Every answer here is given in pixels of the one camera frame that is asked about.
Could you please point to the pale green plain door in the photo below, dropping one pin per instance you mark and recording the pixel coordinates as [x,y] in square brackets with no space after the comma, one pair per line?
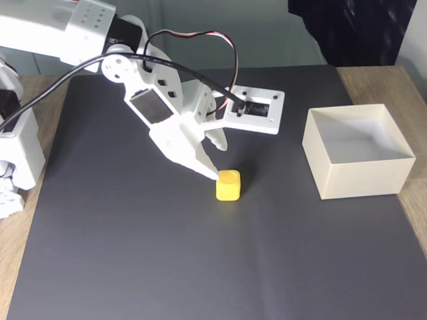
[267,33]

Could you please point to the black table mat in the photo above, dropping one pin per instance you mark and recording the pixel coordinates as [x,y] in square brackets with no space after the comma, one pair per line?
[166,250]

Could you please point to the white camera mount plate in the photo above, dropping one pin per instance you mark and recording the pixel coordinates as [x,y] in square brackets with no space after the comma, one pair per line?
[263,123]

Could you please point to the yellow cube block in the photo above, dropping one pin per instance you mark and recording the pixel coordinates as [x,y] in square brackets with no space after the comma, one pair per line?
[228,190]

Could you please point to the white open box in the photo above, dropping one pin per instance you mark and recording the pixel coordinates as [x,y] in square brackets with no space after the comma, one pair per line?
[360,180]

